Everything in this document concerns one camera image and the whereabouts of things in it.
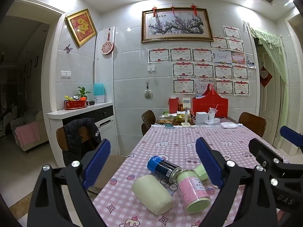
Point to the red fruit tray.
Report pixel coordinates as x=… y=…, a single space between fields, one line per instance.
x=74 y=104

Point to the red diamond door decoration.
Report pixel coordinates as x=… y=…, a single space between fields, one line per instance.
x=265 y=76

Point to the brown chair far left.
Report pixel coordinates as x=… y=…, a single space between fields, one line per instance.
x=149 y=119

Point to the white desk lamp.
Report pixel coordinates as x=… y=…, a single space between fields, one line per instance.
x=186 y=101

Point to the blue white humidifier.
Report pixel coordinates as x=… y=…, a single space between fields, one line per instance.
x=99 y=93

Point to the gold framed red artwork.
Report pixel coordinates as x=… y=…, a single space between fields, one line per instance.
x=81 y=27

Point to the white paper cup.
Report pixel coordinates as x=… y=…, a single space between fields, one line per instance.
x=152 y=194

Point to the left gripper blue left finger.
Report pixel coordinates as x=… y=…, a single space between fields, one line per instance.
x=93 y=162

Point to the small red box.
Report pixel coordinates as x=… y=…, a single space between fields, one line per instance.
x=173 y=105

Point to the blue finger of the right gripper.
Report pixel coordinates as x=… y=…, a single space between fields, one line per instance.
x=292 y=136
x=265 y=156

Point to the purple butterfly wall sticker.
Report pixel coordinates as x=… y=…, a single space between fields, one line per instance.
x=68 y=48

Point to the red gift bag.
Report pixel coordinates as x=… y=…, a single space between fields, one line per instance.
x=211 y=99

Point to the cup with straws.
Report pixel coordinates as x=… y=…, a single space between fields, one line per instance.
x=211 y=113

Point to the green door curtain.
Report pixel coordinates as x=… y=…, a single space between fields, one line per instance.
x=273 y=45

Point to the pink cloth on sofa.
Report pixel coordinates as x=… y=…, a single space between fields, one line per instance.
x=28 y=133

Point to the white door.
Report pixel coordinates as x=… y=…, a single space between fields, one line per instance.
x=270 y=97

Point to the brown chair right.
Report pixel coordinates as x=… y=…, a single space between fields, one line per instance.
x=254 y=123

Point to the red round hanging ornament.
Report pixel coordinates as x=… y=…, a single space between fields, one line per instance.
x=108 y=46

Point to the brown chair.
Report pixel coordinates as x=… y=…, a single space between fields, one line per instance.
x=254 y=123
x=149 y=119

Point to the blue black metal can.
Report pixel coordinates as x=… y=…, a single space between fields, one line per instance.
x=163 y=168

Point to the pink green label jar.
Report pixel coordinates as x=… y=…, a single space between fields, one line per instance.
x=193 y=193

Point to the plum blossom framed painting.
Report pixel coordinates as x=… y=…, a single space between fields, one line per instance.
x=176 y=23

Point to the white square box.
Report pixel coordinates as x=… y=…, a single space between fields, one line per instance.
x=201 y=117

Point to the small green potted plant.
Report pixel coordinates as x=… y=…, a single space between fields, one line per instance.
x=82 y=93

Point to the chair with black jacket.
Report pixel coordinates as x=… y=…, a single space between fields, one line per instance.
x=80 y=136

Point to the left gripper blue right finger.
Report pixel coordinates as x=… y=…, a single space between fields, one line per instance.
x=208 y=158

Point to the white wall switch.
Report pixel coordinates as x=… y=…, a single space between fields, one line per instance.
x=65 y=74

